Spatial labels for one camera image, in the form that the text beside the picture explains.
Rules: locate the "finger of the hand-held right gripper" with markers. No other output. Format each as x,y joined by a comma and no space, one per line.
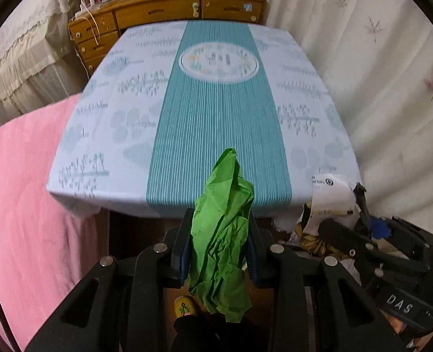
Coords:
379,227
341,234

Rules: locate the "white lace-edged undercloth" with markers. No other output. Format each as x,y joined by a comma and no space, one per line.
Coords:
286,223

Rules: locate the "white leaf-print curtain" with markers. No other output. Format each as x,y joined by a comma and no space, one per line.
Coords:
348,62

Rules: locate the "green paper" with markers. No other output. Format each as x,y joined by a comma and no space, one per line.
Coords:
220,234

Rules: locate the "yellow slipper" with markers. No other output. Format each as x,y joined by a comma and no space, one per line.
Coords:
183,306

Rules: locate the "white paper bag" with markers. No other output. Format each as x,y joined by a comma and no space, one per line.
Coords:
333,198

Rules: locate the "wooden desk with drawers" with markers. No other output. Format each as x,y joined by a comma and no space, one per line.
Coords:
157,7

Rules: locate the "white lace furniture cover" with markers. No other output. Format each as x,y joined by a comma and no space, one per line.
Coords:
25,51

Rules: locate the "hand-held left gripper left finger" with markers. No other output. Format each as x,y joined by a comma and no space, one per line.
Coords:
181,260

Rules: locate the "person's right hand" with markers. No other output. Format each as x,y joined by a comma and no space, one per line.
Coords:
418,341

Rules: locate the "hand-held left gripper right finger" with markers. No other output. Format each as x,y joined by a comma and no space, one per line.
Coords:
253,264

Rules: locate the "pink blanket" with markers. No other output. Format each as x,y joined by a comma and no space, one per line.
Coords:
29,190

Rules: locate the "tree-print tablecloth with teal stripe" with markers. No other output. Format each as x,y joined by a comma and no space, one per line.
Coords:
128,117

